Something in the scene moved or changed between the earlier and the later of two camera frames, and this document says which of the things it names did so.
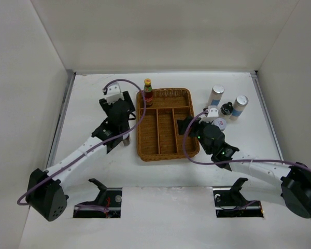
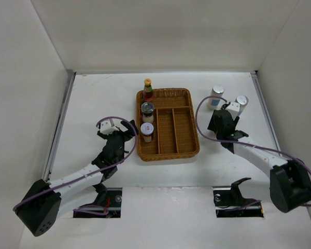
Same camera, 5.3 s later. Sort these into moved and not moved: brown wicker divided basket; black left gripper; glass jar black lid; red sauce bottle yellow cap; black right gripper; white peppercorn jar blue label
Moved: glass jar black lid; black left gripper; black right gripper
Not moved: white peppercorn jar blue label; red sauce bottle yellow cap; brown wicker divided basket
